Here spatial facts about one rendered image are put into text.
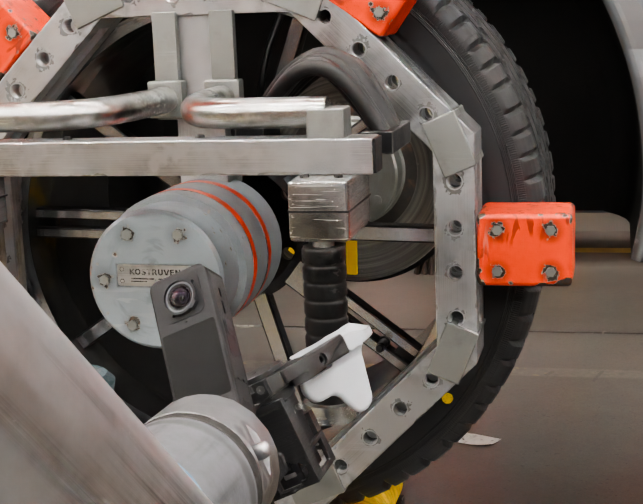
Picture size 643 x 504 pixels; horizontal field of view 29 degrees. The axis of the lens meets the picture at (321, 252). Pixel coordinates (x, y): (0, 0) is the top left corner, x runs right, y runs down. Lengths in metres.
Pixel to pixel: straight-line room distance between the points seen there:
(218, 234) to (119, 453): 0.74
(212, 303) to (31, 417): 0.47
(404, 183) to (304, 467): 0.96
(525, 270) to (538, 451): 1.93
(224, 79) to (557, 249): 0.36
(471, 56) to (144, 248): 0.38
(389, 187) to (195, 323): 0.93
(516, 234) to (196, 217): 0.30
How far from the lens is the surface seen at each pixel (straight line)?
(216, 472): 0.68
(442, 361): 1.23
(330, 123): 1.01
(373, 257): 1.80
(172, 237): 1.12
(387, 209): 1.78
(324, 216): 0.99
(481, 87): 1.27
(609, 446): 3.17
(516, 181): 1.27
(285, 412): 0.84
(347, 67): 1.10
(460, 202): 1.20
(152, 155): 1.06
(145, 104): 1.17
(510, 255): 1.20
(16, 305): 0.37
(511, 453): 3.10
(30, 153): 1.11
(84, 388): 0.39
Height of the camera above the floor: 1.09
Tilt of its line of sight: 11 degrees down
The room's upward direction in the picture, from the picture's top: 2 degrees counter-clockwise
